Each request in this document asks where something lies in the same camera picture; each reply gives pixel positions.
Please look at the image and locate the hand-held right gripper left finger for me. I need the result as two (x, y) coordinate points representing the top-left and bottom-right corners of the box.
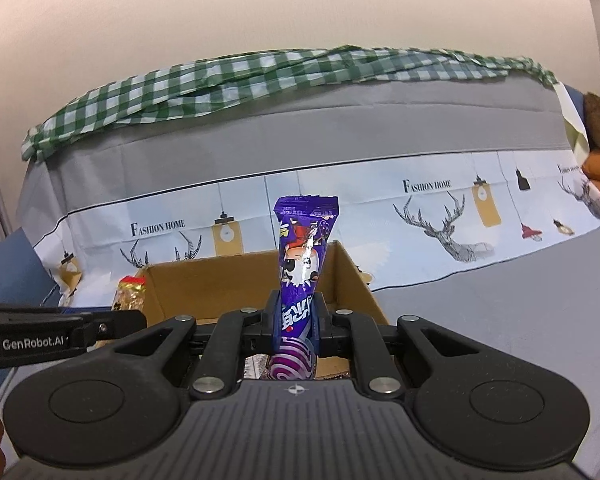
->
(87, 290), (284, 400)

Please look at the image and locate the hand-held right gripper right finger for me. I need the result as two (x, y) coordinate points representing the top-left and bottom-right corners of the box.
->
(312, 291), (487, 399)

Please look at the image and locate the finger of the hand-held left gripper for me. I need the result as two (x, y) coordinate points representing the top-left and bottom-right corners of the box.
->
(0, 302), (116, 318)
(75, 309), (147, 352)

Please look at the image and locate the purple snack packet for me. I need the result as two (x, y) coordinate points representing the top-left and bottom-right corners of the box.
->
(260, 194), (341, 382)

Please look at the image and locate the brown cardboard box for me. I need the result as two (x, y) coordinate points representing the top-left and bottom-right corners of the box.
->
(134, 240), (392, 382)

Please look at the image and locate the green checked cloth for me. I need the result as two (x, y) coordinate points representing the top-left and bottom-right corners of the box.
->
(20, 46), (559, 163)

